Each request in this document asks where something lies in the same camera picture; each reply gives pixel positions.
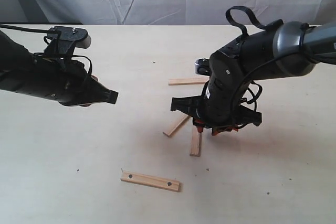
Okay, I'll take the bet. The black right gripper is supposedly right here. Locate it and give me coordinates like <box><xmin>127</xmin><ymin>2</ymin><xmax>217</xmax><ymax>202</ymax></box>
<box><xmin>170</xmin><ymin>80</ymin><xmax>262</xmax><ymax>135</ymax></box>

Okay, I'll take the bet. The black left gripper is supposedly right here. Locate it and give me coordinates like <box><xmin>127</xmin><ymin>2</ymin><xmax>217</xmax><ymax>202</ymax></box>
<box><xmin>34</xmin><ymin>58</ymin><xmax>119</xmax><ymax>108</ymax></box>

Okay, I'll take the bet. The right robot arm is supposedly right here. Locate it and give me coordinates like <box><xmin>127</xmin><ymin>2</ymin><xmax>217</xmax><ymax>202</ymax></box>
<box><xmin>170</xmin><ymin>22</ymin><xmax>335</xmax><ymax>135</ymax></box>

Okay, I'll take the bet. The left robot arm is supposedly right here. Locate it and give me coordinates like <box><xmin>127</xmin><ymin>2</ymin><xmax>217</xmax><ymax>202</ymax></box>
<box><xmin>1</xmin><ymin>26</ymin><xmax>118</xmax><ymax>106</ymax></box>

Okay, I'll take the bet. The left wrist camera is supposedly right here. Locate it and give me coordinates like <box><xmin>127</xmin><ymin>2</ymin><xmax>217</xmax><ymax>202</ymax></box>
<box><xmin>44</xmin><ymin>26</ymin><xmax>91</xmax><ymax>56</ymax></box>

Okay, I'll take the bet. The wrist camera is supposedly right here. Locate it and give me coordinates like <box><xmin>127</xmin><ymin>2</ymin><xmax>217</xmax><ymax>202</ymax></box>
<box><xmin>44</xmin><ymin>26</ymin><xmax>91</xmax><ymax>56</ymax></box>
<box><xmin>195</xmin><ymin>58</ymin><xmax>211</xmax><ymax>76</ymax></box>

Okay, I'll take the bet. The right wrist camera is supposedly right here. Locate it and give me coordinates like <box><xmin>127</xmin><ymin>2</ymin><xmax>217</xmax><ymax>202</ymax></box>
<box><xmin>195</xmin><ymin>58</ymin><xmax>211</xmax><ymax>76</ymax></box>

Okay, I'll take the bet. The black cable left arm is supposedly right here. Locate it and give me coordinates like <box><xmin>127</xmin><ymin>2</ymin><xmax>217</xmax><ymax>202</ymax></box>
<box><xmin>0</xmin><ymin>24</ymin><xmax>94</xmax><ymax>88</ymax></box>

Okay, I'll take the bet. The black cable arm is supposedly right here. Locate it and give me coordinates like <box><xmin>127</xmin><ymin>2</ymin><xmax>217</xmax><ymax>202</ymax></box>
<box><xmin>225</xmin><ymin>6</ymin><xmax>336</xmax><ymax>109</ymax></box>
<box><xmin>0</xmin><ymin>24</ymin><xmax>94</xmax><ymax>88</ymax></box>

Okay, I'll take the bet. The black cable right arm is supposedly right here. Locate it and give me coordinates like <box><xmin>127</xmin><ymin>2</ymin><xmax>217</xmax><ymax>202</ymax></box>
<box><xmin>225</xmin><ymin>6</ymin><xmax>336</xmax><ymax>109</ymax></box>

